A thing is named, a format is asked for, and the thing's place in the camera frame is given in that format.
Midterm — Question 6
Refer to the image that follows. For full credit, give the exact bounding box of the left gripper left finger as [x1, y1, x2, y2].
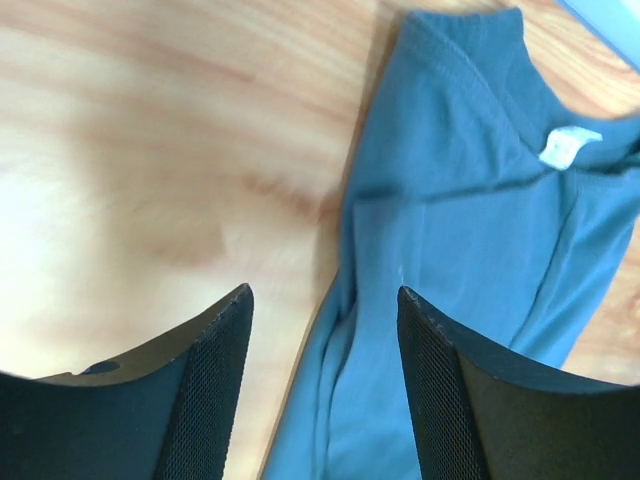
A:
[1, 284, 254, 479]

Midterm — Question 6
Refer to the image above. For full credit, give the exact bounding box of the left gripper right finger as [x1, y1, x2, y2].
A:
[397, 287, 639, 479]

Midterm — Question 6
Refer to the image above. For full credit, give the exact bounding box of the grey blue t shirt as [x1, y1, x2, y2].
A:
[264, 8, 639, 479]

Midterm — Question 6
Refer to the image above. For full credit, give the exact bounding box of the rear aluminium table rail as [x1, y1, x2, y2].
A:
[558, 0, 640, 71]

